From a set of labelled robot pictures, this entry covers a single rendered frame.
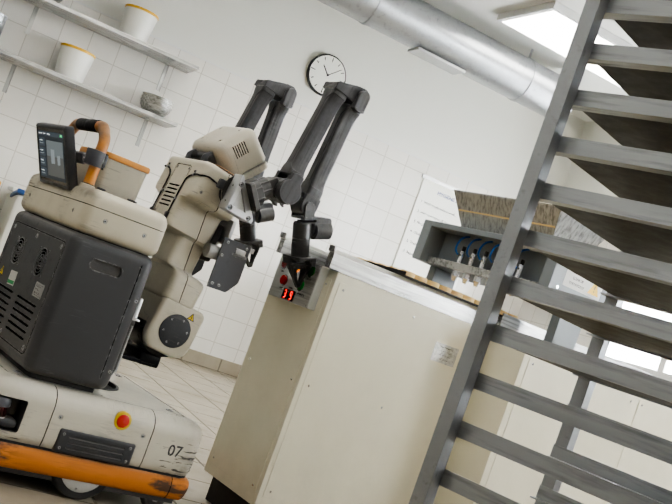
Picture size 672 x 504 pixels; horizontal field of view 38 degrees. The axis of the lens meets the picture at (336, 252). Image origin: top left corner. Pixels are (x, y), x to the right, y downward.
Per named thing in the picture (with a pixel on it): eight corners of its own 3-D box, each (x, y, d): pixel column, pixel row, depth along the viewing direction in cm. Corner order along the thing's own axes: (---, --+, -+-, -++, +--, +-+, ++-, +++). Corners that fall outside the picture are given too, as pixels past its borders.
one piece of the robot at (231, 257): (197, 282, 296) (222, 215, 297) (159, 267, 318) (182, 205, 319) (240, 297, 305) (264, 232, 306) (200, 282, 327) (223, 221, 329)
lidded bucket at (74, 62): (81, 88, 672) (92, 58, 673) (87, 85, 650) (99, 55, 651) (47, 73, 662) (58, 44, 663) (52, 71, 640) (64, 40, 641)
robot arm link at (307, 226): (289, 218, 305) (299, 220, 300) (308, 218, 309) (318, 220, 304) (288, 240, 306) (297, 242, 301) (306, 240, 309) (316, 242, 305)
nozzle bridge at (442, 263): (453, 323, 402) (481, 245, 404) (589, 367, 343) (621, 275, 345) (395, 300, 383) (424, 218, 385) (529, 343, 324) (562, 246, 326)
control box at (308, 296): (275, 296, 323) (289, 256, 324) (315, 311, 304) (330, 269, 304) (266, 293, 321) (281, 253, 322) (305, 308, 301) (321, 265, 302)
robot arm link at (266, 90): (257, 69, 341) (272, 69, 333) (286, 90, 349) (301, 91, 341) (195, 180, 335) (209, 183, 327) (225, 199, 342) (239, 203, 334)
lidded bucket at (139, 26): (143, 49, 687) (154, 20, 688) (151, 46, 665) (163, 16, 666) (111, 34, 677) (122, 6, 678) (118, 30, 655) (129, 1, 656)
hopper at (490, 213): (491, 246, 396) (503, 214, 397) (599, 270, 351) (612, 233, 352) (441, 223, 380) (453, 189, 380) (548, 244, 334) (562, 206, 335)
